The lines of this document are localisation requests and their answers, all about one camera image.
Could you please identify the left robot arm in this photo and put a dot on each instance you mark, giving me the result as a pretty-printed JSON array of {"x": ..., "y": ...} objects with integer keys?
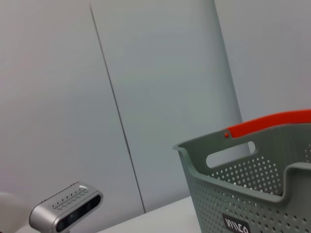
[{"x": 12, "y": 211}]

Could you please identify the grey perforated storage basket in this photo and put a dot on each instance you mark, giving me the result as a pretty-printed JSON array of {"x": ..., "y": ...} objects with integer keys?
[{"x": 243, "y": 199}]

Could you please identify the left wrist camera housing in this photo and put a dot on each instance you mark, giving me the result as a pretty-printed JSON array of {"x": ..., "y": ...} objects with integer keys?
[{"x": 65, "y": 206}]

